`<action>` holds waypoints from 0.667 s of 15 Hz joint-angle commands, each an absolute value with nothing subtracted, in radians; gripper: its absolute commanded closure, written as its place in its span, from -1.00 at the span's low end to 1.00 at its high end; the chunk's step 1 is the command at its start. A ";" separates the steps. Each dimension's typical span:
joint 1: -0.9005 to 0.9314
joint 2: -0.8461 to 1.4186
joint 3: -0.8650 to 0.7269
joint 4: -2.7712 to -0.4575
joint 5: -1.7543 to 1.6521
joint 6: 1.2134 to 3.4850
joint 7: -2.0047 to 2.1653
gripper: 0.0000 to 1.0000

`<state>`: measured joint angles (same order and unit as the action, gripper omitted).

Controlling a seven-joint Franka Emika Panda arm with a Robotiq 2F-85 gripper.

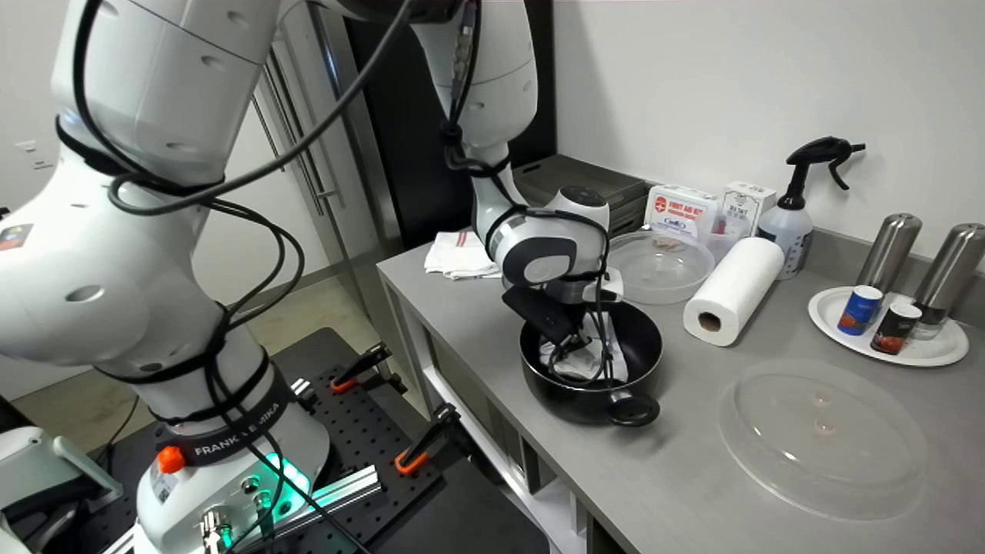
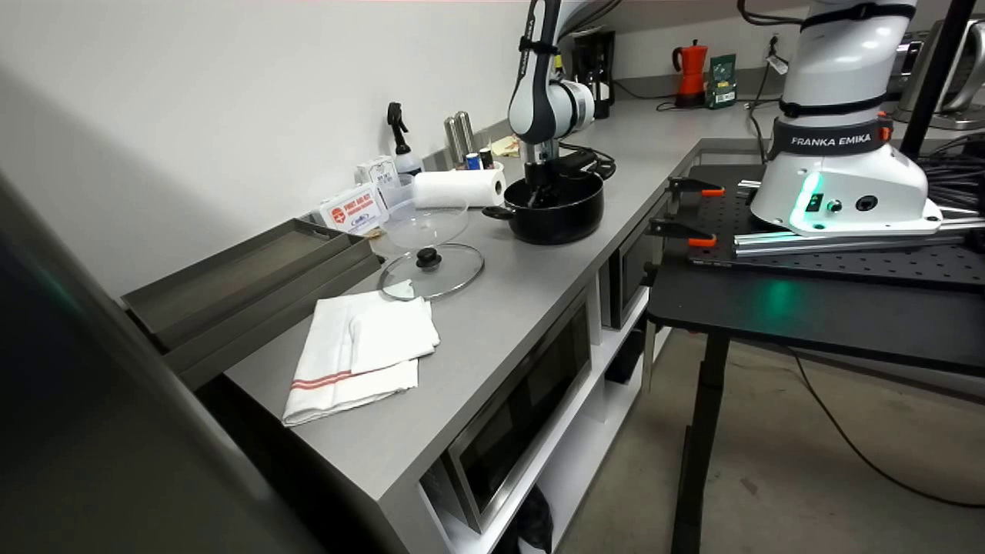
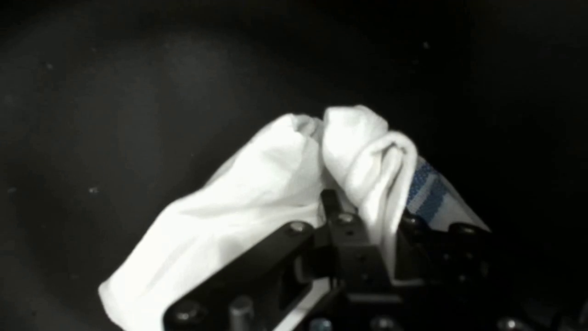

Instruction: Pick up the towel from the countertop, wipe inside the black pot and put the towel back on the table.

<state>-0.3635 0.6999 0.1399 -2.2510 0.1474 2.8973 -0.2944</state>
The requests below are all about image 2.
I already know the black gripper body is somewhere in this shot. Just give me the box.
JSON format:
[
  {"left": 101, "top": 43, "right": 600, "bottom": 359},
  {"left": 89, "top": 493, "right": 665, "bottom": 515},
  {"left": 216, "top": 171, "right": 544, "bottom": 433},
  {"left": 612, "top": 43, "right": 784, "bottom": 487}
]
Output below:
[{"left": 526, "top": 138, "right": 573, "bottom": 193}]

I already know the black cooking pot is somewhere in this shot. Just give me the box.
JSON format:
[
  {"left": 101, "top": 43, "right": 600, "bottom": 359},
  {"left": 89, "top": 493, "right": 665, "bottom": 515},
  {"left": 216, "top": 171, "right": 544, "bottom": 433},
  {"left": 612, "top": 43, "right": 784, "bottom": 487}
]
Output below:
[{"left": 482, "top": 164, "right": 610, "bottom": 248}]

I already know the white paper towel roll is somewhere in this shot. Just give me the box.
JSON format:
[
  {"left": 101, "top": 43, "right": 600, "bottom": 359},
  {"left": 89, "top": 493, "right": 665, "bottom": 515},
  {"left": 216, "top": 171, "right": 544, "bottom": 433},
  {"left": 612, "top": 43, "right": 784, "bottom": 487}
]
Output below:
[{"left": 410, "top": 165, "right": 506, "bottom": 211}]

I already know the glass pot lid black knob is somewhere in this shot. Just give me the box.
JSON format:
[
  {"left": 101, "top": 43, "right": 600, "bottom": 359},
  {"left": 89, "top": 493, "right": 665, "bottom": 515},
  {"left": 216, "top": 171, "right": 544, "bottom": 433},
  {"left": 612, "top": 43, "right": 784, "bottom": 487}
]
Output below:
[{"left": 376, "top": 236, "right": 488, "bottom": 302}]

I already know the red moka pot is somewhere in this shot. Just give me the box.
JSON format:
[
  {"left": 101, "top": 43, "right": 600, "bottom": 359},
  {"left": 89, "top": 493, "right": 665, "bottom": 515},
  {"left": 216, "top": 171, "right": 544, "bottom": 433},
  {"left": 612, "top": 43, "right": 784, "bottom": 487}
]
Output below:
[{"left": 672, "top": 37, "right": 715, "bottom": 111}]

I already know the white towel with red stripes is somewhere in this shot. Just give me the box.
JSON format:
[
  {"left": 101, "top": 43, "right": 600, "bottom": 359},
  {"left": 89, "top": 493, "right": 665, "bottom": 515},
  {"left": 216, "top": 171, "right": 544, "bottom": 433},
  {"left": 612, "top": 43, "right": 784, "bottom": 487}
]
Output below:
[{"left": 280, "top": 289, "right": 444, "bottom": 428}]

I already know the steel shaker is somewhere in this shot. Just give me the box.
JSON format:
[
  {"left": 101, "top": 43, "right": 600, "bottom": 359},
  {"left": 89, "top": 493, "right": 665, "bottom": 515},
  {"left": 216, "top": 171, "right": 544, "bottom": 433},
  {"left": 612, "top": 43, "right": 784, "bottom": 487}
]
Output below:
[
  {"left": 454, "top": 106, "right": 480, "bottom": 165},
  {"left": 440, "top": 114, "right": 464, "bottom": 171}
]

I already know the black coffee machine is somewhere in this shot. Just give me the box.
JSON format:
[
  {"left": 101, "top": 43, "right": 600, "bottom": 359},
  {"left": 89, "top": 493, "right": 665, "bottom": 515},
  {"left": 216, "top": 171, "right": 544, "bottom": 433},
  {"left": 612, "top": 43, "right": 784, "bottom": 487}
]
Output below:
[{"left": 579, "top": 28, "right": 619, "bottom": 120}]

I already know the black built-in appliance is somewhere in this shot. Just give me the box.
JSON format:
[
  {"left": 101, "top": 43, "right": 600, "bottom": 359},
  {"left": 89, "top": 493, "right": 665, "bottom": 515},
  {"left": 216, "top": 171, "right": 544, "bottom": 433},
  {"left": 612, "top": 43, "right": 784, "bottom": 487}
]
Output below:
[{"left": 597, "top": 219, "right": 665, "bottom": 332}]

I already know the spray bottle with black nozzle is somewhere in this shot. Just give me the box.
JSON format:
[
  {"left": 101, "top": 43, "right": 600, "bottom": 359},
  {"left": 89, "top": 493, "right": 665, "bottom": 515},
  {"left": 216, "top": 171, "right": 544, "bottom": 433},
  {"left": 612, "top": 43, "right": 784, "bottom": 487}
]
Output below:
[{"left": 381, "top": 99, "right": 425, "bottom": 186}]

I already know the stainless steel counter unit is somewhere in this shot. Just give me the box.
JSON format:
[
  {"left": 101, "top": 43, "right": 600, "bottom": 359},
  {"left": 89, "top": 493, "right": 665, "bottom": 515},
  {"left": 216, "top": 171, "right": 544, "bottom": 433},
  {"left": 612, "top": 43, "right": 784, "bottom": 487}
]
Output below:
[{"left": 193, "top": 96, "right": 781, "bottom": 554}]

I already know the black clamp with orange tip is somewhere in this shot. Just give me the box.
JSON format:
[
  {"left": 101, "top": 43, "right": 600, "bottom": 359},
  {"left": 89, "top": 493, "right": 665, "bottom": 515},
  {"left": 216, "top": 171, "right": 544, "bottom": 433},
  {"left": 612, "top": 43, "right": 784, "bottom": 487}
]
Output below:
[
  {"left": 649, "top": 219, "right": 721, "bottom": 253},
  {"left": 665, "top": 176, "right": 732, "bottom": 204}
]

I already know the clear plastic holder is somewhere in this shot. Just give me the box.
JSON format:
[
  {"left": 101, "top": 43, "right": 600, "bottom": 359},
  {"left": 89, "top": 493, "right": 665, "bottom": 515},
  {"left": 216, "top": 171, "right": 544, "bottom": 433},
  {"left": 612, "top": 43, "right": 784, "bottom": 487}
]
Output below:
[{"left": 350, "top": 151, "right": 413, "bottom": 211}]

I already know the green box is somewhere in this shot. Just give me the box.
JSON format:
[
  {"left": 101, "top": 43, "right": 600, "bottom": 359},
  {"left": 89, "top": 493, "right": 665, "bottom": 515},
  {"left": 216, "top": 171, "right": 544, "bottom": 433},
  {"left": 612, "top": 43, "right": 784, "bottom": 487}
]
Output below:
[{"left": 705, "top": 53, "right": 741, "bottom": 111}]

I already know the white card with red print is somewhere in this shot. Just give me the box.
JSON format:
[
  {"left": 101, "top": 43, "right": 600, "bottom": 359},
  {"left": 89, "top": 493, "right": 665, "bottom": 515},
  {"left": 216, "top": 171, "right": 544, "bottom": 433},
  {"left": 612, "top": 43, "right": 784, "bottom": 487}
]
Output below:
[{"left": 318, "top": 181, "right": 391, "bottom": 239}]

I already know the black microwave oven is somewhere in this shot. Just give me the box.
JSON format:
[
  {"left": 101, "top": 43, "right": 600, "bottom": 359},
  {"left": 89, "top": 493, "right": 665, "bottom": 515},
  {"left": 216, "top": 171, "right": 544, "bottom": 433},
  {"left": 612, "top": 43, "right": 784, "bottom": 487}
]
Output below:
[{"left": 444, "top": 302, "right": 597, "bottom": 531}]

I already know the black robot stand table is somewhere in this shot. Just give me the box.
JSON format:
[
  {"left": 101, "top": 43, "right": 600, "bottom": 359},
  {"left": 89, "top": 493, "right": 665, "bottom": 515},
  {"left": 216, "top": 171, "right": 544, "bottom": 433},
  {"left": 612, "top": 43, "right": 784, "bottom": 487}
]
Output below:
[{"left": 643, "top": 134, "right": 985, "bottom": 554}]

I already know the black bag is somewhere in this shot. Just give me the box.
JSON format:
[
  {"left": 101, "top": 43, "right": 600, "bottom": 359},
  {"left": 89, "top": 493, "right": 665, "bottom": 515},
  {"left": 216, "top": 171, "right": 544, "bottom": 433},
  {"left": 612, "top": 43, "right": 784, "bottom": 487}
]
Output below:
[{"left": 504, "top": 479, "right": 560, "bottom": 554}]

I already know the black slanted pole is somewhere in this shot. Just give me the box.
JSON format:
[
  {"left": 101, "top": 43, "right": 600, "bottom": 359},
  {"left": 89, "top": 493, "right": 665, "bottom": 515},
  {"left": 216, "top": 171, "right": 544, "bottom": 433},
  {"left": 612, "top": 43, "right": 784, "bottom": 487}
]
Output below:
[{"left": 899, "top": 0, "right": 977, "bottom": 164}]

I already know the dark blurred foreground panel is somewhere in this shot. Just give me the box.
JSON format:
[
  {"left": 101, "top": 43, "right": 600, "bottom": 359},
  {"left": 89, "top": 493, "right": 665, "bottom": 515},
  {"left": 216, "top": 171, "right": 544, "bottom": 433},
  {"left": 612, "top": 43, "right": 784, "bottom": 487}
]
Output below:
[{"left": 0, "top": 165, "right": 331, "bottom": 554}]

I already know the aluminium mounting rail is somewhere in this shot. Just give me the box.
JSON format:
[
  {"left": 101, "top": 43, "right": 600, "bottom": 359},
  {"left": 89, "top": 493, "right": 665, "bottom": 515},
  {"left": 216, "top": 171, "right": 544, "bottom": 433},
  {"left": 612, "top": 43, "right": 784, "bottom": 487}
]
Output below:
[{"left": 732, "top": 204, "right": 985, "bottom": 259}]

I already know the black floor cable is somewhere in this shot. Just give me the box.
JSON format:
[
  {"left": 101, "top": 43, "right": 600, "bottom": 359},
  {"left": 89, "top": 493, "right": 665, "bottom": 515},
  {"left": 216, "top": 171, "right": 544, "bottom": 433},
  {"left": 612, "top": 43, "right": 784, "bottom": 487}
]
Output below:
[{"left": 781, "top": 349, "right": 985, "bottom": 515}]

